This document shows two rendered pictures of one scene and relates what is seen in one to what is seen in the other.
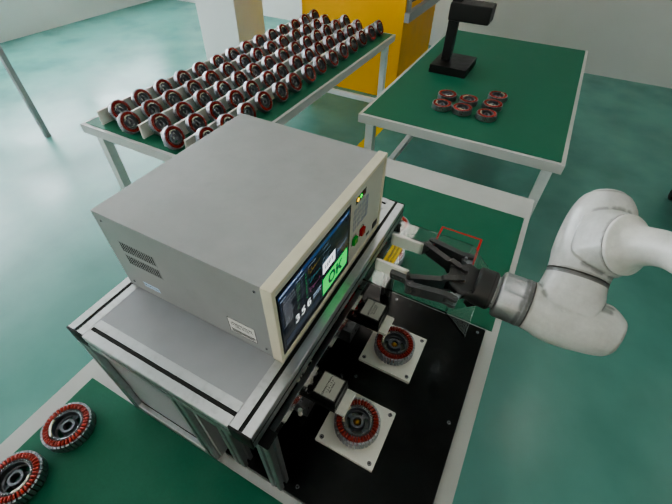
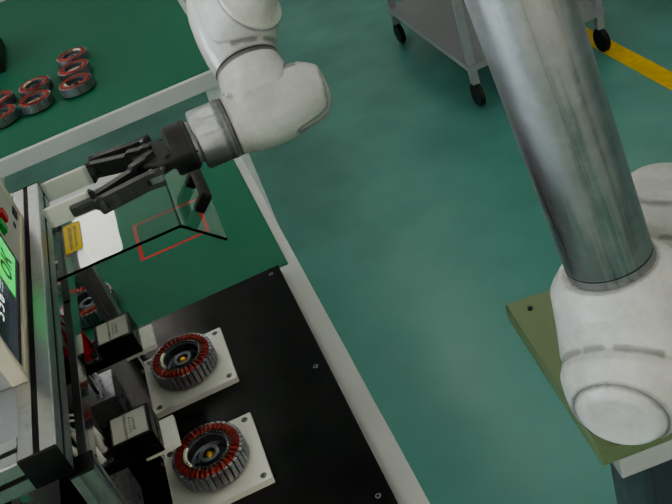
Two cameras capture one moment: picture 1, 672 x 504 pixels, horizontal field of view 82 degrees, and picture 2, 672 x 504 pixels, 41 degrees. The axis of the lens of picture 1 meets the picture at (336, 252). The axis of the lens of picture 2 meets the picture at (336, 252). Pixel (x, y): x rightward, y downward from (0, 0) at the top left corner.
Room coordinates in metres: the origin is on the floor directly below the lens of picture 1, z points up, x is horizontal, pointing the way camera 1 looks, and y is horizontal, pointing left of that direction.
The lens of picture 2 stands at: (-0.61, 0.25, 1.73)
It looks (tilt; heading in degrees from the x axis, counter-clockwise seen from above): 34 degrees down; 326
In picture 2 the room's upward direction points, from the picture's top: 21 degrees counter-clockwise
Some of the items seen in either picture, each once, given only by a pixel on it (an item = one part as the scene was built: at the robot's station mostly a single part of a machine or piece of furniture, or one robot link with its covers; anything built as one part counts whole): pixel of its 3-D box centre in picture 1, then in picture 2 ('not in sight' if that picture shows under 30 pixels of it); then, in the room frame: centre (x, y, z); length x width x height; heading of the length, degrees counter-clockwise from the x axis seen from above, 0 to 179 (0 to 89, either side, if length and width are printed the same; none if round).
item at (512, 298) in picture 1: (509, 297); (211, 134); (0.45, -0.33, 1.18); 0.09 x 0.06 x 0.09; 153
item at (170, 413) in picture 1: (158, 399); not in sight; (0.36, 0.39, 0.91); 0.28 x 0.03 x 0.32; 63
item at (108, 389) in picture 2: (348, 325); (106, 398); (0.64, -0.04, 0.80); 0.08 x 0.05 x 0.06; 153
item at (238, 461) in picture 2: (357, 422); (210, 456); (0.36, -0.06, 0.80); 0.11 x 0.11 x 0.04
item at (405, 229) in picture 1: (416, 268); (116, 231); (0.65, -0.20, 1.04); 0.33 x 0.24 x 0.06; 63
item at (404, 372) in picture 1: (393, 349); (189, 371); (0.57, -0.17, 0.78); 0.15 x 0.15 x 0.01; 63
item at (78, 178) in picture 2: (406, 243); (67, 183); (0.59, -0.15, 1.18); 0.07 x 0.01 x 0.03; 63
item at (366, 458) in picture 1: (356, 426); (216, 466); (0.36, -0.06, 0.78); 0.15 x 0.15 x 0.01; 63
